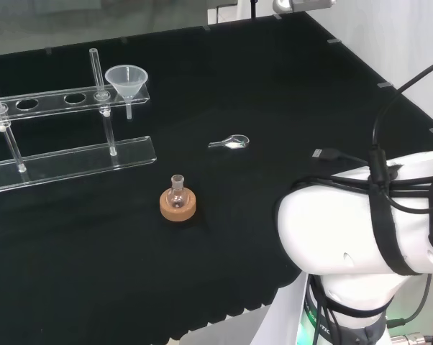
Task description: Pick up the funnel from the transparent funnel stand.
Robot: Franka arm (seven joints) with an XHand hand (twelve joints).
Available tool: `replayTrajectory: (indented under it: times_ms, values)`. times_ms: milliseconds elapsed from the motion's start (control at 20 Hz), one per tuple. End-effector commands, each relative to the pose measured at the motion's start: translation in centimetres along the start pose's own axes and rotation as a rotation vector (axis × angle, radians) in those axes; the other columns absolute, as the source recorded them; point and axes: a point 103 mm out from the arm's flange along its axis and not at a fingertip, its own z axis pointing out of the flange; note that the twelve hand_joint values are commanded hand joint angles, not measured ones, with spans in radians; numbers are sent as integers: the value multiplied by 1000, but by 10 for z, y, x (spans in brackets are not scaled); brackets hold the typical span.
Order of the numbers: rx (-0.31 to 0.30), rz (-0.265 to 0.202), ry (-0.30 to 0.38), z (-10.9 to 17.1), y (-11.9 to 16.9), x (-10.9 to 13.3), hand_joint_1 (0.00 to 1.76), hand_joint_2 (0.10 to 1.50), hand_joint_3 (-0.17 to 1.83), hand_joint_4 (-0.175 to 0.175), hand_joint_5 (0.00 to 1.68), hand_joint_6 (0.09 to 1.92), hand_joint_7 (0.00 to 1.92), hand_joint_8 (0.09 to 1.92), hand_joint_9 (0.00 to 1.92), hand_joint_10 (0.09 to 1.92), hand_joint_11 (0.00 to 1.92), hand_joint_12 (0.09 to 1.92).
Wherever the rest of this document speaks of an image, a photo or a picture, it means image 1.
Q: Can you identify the translucent plastic funnel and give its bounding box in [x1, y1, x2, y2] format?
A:
[104, 65, 150, 120]

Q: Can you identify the clear acrylic funnel stand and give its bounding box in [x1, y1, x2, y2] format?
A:
[0, 47, 158, 196]

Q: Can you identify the small round-bottom glass flask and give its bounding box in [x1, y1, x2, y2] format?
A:
[166, 174, 188, 209]

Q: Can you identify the black bench cloth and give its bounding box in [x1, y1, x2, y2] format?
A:
[0, 10, 433, 342]

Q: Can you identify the grey metal clamp fixture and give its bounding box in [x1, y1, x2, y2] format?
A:
[272, 0, 338, 14]

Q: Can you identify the round cork ring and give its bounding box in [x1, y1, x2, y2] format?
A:
[160, 187, 198, 223]

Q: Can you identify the black cable with plug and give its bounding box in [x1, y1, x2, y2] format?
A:
[311, 54, 433, 216]

